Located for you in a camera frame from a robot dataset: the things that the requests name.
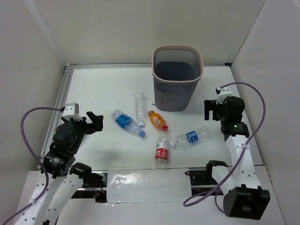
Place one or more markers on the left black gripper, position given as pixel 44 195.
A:
pixel 86 123

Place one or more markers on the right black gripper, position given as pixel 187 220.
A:
pixel 209 105

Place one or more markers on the blue label bottle white cap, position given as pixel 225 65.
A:
pixel 185 141

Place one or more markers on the red label bottle red cap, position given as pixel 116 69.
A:
pixel 162 148

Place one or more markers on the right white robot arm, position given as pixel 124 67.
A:
pixel 244 196

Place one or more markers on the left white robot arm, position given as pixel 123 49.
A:
pixel 60 175

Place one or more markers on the grey mesh waste bin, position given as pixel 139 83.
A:
pixel 176 71

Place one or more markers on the clear unlabelled plastic bottle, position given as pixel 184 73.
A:
pixel 139 98

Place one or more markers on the orange juice bottle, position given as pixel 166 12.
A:
pixel 157 121

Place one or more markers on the white taped front panel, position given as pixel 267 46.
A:
pixel 148 186

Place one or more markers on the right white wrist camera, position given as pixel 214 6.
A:
pixel 222 94

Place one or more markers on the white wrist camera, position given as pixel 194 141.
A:
pixel 222 94
pixel 71 110

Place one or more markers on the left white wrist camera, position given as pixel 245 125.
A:
pixel 71 110

